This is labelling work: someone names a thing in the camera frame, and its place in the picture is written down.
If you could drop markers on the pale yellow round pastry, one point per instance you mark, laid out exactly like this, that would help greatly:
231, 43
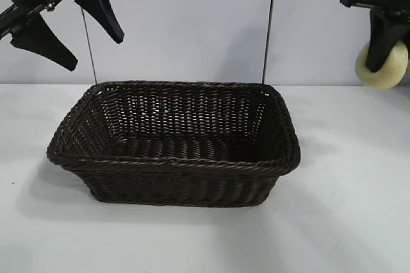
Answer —
390, 76

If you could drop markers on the dark brown woven basket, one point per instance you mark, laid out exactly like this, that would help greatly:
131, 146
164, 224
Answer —
179, 157

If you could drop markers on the thin dark backdrop pole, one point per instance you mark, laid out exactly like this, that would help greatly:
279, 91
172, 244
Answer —
91, 55
268, 29

